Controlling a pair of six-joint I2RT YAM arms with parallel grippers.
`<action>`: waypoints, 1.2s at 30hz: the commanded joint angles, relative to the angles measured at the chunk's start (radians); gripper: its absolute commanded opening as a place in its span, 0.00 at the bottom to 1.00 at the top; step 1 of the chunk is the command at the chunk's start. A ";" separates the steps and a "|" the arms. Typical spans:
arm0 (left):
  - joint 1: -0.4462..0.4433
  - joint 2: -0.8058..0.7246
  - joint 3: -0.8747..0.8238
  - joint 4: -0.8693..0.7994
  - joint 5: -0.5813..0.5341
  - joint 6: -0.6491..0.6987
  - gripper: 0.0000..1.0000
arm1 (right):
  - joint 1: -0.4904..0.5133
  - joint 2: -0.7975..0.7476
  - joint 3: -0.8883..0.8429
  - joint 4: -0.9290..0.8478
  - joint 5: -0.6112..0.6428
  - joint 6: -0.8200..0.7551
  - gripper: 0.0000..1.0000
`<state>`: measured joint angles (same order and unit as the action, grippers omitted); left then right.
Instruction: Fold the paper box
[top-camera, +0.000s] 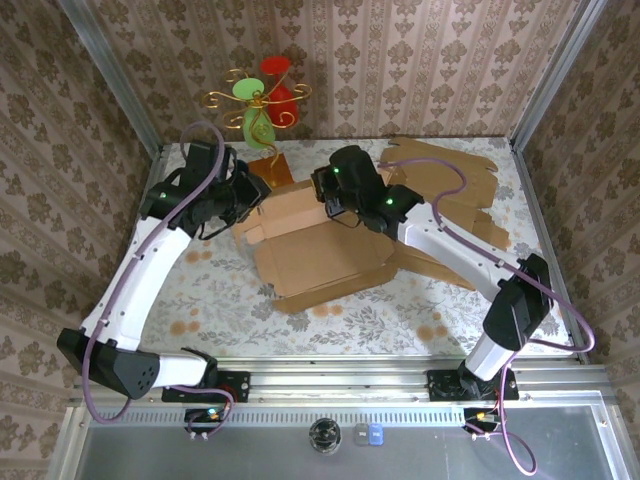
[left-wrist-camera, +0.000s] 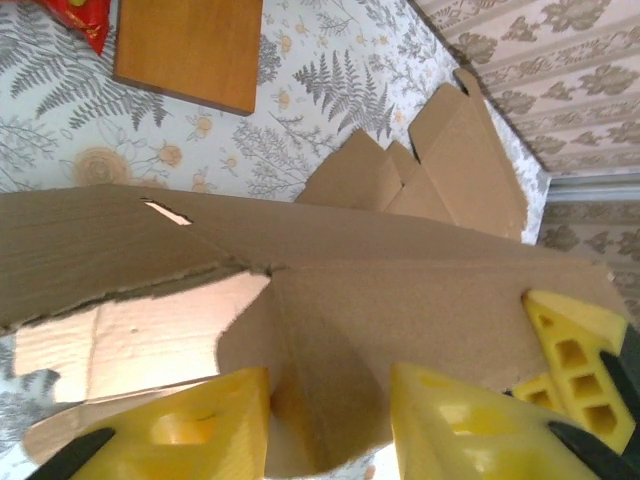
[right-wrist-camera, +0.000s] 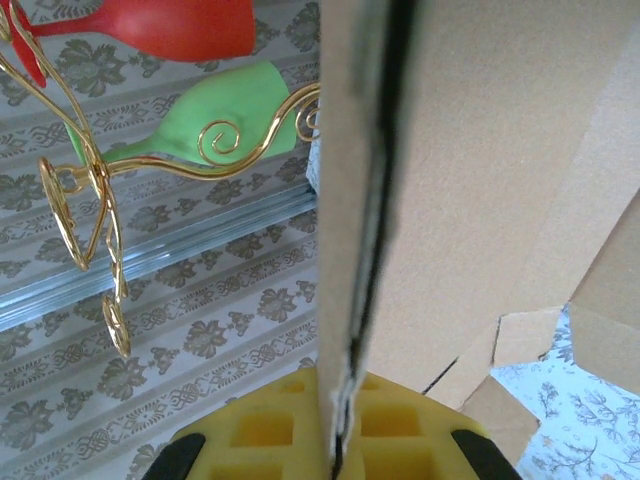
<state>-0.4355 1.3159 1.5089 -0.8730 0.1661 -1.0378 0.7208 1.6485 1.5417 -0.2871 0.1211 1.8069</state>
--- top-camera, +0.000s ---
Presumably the brown cardboard box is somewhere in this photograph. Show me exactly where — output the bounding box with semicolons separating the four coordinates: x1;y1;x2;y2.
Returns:
378;135;511;292
232;177;401;315

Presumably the red wine glass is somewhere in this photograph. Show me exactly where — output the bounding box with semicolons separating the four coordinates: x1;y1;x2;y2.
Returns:
259;55;303;129

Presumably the green wine glass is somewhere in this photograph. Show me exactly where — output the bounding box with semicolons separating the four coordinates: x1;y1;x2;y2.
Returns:
232;78;277;150

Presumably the floral table cover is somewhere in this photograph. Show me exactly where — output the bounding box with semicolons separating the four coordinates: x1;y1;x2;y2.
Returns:
117;137;576;359

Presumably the small controller board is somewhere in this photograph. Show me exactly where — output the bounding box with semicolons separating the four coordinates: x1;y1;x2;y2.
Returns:
183;407;229;434
462;407;506;434

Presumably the black round lens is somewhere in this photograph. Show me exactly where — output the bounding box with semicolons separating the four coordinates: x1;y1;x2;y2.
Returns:
308;417;344;454

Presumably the grey metal tray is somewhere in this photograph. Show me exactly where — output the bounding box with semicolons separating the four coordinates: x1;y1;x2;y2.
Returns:
47;404;631;480

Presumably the gold wire stand wooden base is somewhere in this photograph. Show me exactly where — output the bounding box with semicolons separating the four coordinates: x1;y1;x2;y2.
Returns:
201;68;314;190

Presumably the aluminium frame post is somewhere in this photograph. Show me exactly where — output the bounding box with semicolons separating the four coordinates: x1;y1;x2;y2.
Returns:
54;0;166;159
509;0;609;151

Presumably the aluminium front rail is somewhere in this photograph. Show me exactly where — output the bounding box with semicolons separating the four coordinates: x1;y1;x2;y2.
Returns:
69;354;619;406

